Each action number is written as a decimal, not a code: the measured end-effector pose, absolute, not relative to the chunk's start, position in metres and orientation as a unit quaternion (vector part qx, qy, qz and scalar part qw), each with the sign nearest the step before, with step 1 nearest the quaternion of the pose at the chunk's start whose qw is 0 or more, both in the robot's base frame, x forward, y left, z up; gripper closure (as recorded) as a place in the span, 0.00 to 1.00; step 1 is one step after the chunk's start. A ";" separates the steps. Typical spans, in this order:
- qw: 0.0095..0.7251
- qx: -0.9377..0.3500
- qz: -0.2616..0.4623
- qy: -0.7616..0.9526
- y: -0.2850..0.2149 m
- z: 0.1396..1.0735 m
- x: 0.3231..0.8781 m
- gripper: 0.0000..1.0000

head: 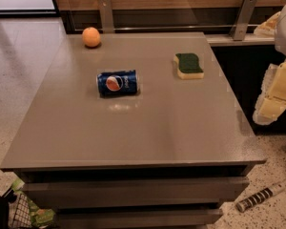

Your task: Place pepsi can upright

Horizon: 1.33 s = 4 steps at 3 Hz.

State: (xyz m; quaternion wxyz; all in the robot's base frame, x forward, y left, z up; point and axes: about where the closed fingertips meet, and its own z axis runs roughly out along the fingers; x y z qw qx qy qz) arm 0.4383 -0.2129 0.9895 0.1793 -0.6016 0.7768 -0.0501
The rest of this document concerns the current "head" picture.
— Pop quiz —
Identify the metal bracket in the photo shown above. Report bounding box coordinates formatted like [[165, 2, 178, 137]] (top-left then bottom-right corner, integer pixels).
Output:
[[230, 0, 257, 41], [97, 0, 115, 33]]

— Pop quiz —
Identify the left metal bracket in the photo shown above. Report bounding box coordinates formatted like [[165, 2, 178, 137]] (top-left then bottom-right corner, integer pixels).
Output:
[[97, 0, 115, 33]]

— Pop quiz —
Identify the black wire basket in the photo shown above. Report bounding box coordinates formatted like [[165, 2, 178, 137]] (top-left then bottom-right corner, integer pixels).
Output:
[[0, 188, 31, 229]]

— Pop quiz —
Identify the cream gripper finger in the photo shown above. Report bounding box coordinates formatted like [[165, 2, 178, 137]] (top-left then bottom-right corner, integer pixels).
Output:
[[253, 61, 286, 125], [254, 12, 280, 37]]

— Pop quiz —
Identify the grey lower drawer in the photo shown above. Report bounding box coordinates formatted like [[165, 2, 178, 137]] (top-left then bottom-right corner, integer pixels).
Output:
[[57, 209, 222, 229]]

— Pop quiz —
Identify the orange fruit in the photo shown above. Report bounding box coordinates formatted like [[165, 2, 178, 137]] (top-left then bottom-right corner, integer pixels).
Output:
[[82, 27, 100, 48]]

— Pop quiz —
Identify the metal rail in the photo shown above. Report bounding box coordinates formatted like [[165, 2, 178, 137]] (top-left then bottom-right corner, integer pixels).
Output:
[[73, 24, 259, 33]]

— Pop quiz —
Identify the blue pepsi can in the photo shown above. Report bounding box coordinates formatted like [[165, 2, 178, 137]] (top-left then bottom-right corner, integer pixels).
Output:
[[96, 70, 139, 96]]

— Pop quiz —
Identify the right metal bracket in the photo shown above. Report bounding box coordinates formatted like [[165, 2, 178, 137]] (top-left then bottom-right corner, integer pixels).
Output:
[[230, 0, 257, 41]]

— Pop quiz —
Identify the grey drawer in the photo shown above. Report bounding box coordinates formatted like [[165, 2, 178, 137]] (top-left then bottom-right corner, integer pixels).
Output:
[[57, 209, 222, 229], [23, 177, 249, 209]]

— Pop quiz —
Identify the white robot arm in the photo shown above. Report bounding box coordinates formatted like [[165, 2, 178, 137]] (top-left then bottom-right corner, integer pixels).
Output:
[[253, 5, 286, 125]]

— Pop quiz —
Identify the green yellow sponge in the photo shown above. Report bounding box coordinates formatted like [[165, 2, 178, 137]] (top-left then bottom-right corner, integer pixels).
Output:
[[174, 52, 204, 80]]

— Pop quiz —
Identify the striped power strip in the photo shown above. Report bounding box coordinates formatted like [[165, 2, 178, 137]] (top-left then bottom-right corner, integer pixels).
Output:
[[235, 183, 286, 213]]

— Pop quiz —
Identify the green snack bag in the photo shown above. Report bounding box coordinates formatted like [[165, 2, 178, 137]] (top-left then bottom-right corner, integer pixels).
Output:
[[11, 178, 55, 229]]

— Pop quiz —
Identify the grey upper drawer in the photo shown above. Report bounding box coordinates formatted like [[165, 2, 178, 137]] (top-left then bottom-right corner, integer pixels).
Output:
[[23, 177, 249, 209]]

